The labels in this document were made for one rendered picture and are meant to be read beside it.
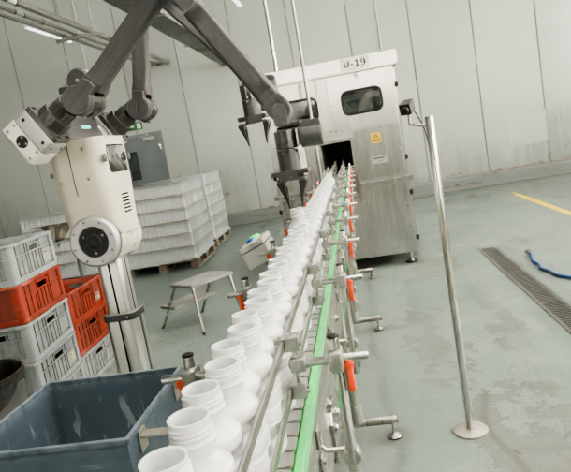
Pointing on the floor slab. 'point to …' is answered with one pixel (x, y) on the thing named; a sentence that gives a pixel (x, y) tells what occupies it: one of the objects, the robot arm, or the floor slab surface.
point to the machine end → (357, 146)
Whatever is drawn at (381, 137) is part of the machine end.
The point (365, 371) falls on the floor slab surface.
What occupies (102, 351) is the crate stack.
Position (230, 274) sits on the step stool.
